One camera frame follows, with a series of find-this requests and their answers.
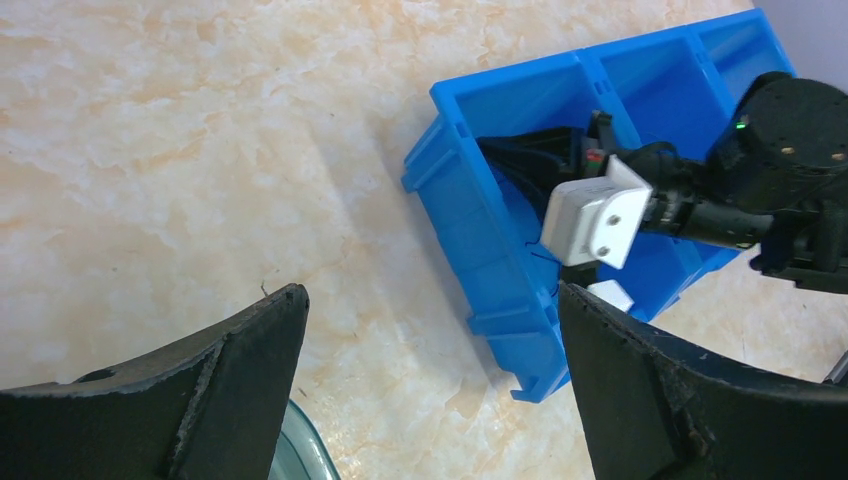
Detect blue three-compartment bin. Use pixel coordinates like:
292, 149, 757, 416
402, 9, 792, 403

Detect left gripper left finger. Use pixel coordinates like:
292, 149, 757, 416
1, 284, 310, 479

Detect teal transparent plastic tray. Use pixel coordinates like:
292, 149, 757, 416
268, 400, 340, 480

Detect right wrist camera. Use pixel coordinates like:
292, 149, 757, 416
540, 155, 653, 269

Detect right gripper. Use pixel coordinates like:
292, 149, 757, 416
476, 110, 663, 199

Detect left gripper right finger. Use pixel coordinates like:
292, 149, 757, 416
558, 284, 847, 479

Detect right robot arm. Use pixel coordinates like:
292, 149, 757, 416
477, 71, 847, 294

